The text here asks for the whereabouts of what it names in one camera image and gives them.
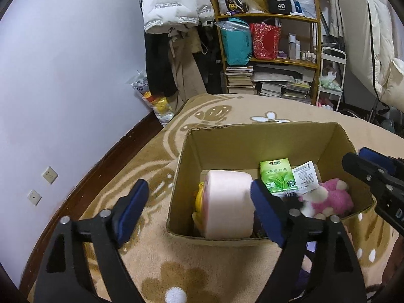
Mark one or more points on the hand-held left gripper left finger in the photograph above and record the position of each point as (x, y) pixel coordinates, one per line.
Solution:
(132, 208)

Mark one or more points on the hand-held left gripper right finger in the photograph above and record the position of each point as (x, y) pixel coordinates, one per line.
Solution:
(268, 214)

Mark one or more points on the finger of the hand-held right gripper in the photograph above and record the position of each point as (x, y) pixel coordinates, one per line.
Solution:
(359, 167)
(375, 156)

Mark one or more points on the black tissue pack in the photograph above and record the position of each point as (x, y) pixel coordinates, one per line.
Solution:
(259, 230)

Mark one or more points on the green tissue pack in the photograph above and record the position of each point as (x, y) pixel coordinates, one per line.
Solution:
(277, 176)

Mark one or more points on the pink and white plush toy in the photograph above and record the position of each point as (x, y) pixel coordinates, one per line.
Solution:
(334, 198)

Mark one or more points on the pink paper roll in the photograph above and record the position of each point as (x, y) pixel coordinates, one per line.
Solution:
(227, 202)

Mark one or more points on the white label tissue pack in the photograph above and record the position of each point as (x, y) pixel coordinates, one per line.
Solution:
(304, 175)

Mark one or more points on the yellow plush toy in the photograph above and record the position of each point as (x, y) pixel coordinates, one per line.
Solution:
(199, 202)

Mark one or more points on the cardboard box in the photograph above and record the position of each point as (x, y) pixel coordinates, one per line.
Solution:
(221, 145)

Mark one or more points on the person's right forearm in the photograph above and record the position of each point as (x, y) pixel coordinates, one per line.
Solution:
(393, 258)

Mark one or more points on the pale green bundle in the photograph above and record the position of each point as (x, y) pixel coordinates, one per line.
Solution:
(331, 87)

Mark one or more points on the white metal cart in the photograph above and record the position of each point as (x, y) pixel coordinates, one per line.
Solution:
(344, 69)

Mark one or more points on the cat plush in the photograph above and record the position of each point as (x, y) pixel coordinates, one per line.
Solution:
(329, 75)

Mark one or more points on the clear plastic bag with yellow contents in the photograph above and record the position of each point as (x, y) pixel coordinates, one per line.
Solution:
(157, 107)

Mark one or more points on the wide stack of books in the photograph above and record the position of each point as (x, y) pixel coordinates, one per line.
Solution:
(284, 88)

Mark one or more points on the row of small bottles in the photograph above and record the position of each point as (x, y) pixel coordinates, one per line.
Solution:
(307, 57)

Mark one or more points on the short white bottle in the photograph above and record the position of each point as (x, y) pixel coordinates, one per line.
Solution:
(298, 50)

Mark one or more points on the small purple box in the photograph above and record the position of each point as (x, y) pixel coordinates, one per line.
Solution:
(282, 55)

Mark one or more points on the narrow stack of books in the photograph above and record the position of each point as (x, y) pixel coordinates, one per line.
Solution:
(240, 80)

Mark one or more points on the tall white bottle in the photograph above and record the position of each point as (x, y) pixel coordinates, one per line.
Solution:
(292, 47)

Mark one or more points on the black hanging coat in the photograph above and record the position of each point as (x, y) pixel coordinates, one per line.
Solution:
(159, 69)

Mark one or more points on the beige hanging coat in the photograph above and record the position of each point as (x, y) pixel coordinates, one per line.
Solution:
(186, 69)

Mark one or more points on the black hanging garment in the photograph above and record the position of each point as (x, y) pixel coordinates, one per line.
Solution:
(214, 69)

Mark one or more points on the red patterned bag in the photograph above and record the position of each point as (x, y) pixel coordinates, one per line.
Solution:
(265, 41)

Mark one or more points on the blue and white box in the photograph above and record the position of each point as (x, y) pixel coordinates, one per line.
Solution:
(299, 8)

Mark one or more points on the teal bag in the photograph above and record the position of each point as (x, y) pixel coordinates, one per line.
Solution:
(236, 44)

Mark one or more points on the wooden shelf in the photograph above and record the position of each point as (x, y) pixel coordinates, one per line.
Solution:
(268, 16)

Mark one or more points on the black box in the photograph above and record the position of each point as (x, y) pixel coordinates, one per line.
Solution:
(279, 3)

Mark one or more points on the white puffer jacket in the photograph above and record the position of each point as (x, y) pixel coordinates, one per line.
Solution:
(170, 3)

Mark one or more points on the wall socket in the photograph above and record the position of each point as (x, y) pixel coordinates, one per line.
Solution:
(34, 197)
(50, 175)

